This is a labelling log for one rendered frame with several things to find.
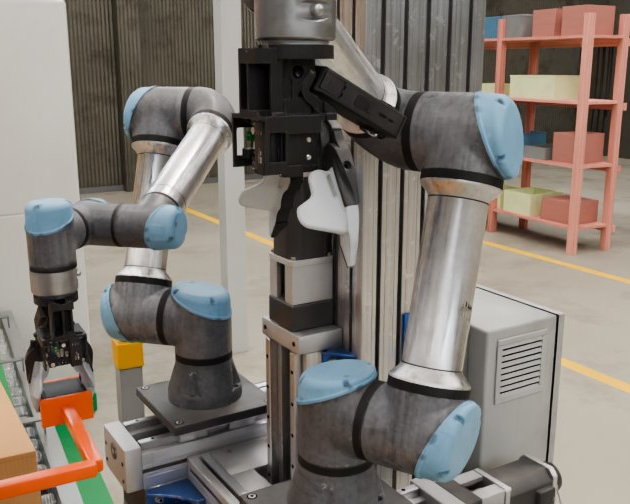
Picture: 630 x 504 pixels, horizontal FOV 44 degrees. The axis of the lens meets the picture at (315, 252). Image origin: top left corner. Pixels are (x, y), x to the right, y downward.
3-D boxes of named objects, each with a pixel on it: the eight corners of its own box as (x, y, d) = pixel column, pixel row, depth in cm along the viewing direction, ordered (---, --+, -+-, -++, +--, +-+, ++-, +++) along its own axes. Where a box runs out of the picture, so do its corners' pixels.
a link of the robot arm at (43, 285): (25, 265, 129) (75, 259, 133) (27, 291, 131) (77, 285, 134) (32, 276, 123) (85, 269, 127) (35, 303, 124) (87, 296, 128)
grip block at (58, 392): (34, 409, 138) (31, 383, 137) (83, 399, 142) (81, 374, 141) (42, 428, 131) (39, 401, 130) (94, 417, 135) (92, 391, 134)
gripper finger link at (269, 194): (223, 221, 83) (244, 156, 77) (272, 216, 86) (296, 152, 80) (233, 242, 81) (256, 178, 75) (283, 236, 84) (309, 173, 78)
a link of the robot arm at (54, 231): (84, 197, 129) (55, 206, 121) (89, 261, 131) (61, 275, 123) (42, 195, 131) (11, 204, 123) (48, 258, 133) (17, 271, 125)
